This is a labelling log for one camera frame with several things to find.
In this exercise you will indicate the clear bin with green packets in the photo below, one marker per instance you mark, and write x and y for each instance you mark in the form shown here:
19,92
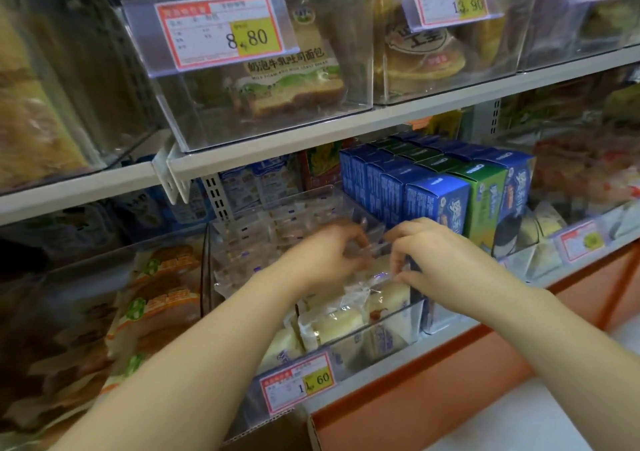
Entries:
560,30

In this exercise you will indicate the red yellow snack packet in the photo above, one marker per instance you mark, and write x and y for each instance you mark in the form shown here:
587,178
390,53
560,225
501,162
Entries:
322,165

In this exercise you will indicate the sliced toast bread packet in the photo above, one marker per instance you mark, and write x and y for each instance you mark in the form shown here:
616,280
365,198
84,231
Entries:
295,85

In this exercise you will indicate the row of blue cookie boxes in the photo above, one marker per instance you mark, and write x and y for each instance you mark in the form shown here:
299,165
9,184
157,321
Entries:
435,200

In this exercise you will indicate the clear bin with mixed pastries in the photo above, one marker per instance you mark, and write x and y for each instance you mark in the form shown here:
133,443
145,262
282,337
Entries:
585,165

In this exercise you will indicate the person's left hand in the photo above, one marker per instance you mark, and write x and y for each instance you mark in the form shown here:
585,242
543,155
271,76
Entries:
320,258

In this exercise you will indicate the row of green cookie boxes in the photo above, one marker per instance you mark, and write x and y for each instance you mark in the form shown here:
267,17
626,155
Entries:
482,200

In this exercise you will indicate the clear bin with small breads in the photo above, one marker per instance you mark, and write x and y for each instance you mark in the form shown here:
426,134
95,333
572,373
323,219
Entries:
240,245

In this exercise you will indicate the person's right forearm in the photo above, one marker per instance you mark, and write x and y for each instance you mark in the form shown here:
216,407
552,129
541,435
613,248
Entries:
575,355

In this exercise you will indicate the person's right thumb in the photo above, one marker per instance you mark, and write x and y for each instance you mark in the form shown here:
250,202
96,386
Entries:
415,283

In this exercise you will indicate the blue white bread packets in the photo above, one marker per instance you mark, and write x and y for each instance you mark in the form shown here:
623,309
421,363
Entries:
260,180

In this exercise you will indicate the white upper shelf board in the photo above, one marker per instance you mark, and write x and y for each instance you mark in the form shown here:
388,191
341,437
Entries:
400,118

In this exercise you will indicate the clear bin with toast bread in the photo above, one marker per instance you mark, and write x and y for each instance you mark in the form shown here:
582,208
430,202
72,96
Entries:
210,110

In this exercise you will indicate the white side shelf board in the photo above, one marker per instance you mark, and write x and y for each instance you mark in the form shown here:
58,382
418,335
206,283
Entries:
75,190

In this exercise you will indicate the orange green label bread packet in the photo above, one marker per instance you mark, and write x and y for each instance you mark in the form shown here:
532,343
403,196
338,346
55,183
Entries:
130,360
170,263
160,308

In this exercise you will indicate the person's right hand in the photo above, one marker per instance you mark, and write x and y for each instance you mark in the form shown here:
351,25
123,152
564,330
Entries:
450,265

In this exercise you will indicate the yellow round cake packets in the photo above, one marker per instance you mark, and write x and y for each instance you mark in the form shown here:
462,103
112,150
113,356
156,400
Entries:
425,50

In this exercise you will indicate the pile of small cream bread packets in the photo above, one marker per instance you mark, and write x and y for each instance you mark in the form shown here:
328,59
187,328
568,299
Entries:
335,320

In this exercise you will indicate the clear bin with round cakes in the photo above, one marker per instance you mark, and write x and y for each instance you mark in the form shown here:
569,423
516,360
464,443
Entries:
500,50

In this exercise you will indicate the clear bread roll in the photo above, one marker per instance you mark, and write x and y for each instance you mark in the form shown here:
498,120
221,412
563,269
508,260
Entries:
377,265

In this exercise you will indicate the clear bin with brown loaf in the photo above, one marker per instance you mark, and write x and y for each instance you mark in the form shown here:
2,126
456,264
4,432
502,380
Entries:
115,90

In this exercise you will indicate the person's left fingers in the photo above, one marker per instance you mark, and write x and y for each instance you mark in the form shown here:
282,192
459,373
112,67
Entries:
352,243

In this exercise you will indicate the white perforated shelf upright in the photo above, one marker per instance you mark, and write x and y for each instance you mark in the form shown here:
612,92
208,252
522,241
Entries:
217,198

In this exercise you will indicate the clear bin with orange packets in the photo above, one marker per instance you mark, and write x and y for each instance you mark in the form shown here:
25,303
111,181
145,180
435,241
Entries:
50,315

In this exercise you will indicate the white triangular sandwich packet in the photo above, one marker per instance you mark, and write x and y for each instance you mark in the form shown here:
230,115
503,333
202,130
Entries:
545,235

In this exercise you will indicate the brown loaf bread packet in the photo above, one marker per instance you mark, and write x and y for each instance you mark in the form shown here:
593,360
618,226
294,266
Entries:
35,125

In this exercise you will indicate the orange shelf base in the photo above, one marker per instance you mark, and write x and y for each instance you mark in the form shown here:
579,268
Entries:
450,380

